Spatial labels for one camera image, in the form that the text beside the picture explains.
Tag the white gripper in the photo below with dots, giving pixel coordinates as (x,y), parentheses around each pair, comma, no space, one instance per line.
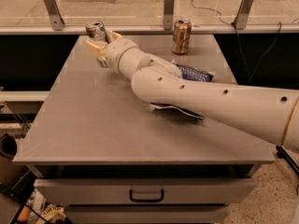
(114,53)

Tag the black stand leg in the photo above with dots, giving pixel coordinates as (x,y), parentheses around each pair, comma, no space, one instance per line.
(283,154)

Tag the gold beverage can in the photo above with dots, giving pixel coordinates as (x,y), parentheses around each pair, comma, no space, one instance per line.
(181,36)

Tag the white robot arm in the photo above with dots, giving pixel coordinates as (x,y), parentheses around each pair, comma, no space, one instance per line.
(270,114)

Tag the middle metal bracket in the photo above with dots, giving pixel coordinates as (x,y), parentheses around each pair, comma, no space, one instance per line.
(168,14)

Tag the grey upper drawer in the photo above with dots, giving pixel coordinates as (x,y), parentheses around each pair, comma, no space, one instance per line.
(116,191)

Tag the metal bracket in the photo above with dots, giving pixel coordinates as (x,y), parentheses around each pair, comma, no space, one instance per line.
(56,20)
(168,14)
(242,15)

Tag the black round object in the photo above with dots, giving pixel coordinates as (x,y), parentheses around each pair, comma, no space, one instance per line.
(8,146)

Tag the clutter under table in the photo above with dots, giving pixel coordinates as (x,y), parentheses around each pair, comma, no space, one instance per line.
(38,211)

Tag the right metal bracket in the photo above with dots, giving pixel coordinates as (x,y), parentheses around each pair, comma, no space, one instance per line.
(242,15)

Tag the black drawer handle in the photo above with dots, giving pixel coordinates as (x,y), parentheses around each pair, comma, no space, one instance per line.
(140,197)

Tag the silver blue redbull can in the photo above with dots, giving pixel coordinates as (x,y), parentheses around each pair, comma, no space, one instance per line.
(96,31)

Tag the left metal bracket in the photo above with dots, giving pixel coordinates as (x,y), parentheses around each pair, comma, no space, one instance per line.
(56,20)

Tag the blue kettle chips bag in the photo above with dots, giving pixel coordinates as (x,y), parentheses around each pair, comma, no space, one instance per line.
(191,74)

